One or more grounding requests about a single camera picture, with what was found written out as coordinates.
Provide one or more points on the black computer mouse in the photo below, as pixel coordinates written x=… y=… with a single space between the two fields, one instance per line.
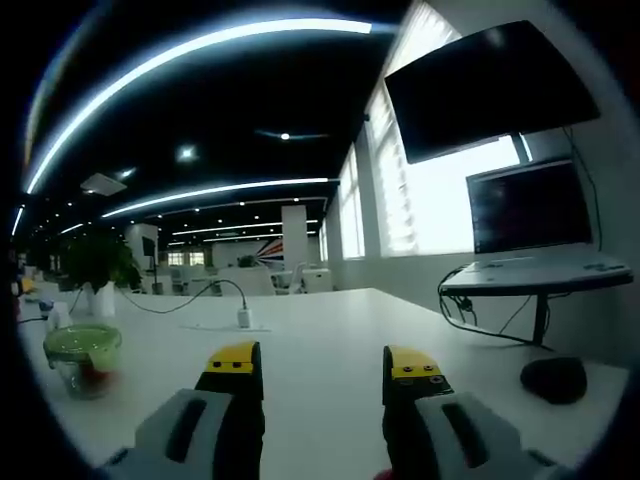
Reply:
x=554 y=379

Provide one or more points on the white tabletop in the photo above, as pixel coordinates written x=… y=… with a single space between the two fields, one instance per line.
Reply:
x=320 y=320

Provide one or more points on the silver laptop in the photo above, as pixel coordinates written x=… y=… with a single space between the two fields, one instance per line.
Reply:
x=535 y=225

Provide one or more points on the clear container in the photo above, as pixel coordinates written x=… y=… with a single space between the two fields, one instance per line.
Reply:
x=84 y=370

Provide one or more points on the white plant pot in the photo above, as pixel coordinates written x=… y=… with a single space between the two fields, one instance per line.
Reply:
x=101 y=299

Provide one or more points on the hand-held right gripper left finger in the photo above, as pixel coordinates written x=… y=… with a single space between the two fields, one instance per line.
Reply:
x=220 y=415

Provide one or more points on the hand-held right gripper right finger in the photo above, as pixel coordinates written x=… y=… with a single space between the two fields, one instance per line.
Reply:
x=430 y=415

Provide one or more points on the white ceiling air conditioner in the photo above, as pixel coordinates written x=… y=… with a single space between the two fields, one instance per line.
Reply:
x=103 y=184

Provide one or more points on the black wall monitor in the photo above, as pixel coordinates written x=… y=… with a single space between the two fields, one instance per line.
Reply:
x=487 y=90

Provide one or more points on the black laptop stand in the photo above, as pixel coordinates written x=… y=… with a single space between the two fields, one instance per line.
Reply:
x=537 y=305

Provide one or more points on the white power adapter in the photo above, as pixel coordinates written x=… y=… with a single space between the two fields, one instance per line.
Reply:
x=243 y=317

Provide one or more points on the green potted plant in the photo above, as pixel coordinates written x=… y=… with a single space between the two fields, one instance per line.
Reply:
x=100 y=260

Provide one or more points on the red tomato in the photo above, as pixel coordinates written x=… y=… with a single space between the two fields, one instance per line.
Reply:
x=95 y=377

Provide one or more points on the green container lid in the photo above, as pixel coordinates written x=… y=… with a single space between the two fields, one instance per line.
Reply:
x=82 y=341

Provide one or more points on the black standing screen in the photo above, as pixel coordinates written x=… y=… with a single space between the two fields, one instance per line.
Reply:
x=149 y=246

